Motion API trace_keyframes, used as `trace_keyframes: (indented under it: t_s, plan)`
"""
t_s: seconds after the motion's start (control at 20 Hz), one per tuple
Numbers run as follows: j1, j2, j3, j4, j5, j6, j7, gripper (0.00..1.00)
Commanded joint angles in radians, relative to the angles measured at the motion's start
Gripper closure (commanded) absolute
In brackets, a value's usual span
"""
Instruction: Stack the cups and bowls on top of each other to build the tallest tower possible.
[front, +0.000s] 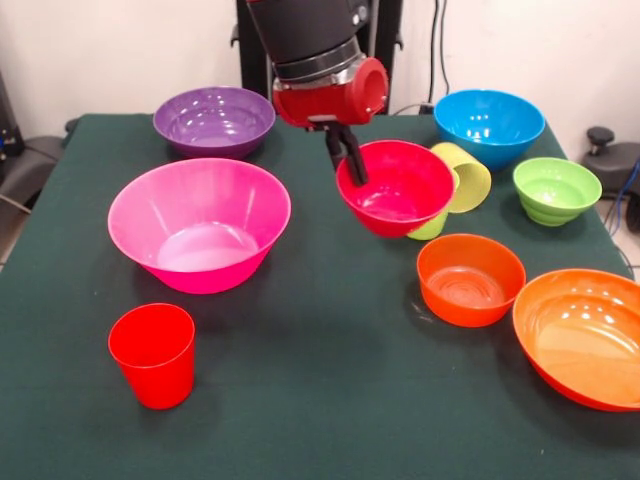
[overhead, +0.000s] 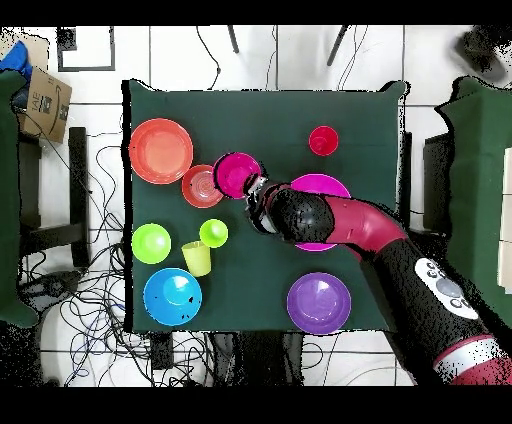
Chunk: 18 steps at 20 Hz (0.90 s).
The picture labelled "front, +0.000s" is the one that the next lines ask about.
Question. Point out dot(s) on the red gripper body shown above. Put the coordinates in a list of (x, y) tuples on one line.
[(330, 100)]

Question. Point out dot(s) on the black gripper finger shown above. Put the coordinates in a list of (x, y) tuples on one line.
[(337, 152), (356, 162)]

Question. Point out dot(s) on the small crimson pink bowl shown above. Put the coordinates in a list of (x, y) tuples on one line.
[(400, 195)]

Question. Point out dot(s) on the yellow cup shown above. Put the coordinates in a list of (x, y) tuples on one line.
[(475, 185)]

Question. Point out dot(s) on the large magenta bowl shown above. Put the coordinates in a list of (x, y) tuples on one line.
[(200, 235)]

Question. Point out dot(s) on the small orange bowl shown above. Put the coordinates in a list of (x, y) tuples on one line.
[(470, 300)]

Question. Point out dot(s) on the black robot column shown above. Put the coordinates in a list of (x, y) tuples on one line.
[(250, 85)]

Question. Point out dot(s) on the lime green cup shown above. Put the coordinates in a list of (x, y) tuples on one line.
[(430, 230)]

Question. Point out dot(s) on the purple bowl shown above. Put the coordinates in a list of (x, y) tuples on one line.
[(215, 125)]

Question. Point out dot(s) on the blue bowl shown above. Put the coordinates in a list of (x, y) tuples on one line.
[(490, 130)]

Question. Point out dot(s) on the small green bowl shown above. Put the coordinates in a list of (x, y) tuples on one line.
[(557, 195)]

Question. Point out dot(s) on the dark green tablecloth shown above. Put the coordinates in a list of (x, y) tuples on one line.
[(75, 200)]

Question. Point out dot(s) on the red cup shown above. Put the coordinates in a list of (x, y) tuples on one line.
[(152, 365)]

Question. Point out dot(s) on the large orange bowl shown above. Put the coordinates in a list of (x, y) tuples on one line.
[(585, 345)]

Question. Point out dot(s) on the black equipment box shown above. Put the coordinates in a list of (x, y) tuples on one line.
[(7, 125)]

